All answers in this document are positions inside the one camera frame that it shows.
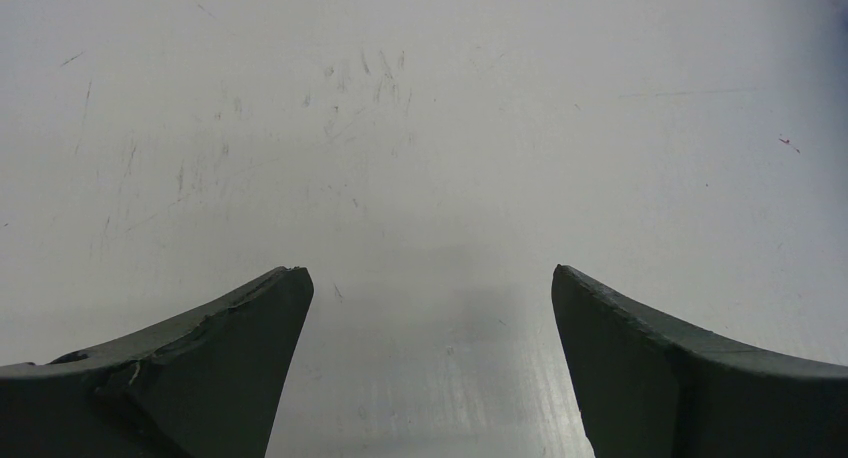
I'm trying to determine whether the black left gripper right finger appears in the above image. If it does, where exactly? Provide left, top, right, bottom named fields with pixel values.
left=551, top=265, right=847, bottom=457

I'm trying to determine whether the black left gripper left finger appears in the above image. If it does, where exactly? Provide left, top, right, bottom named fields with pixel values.
left=1, top=267, right=314, bottom=457

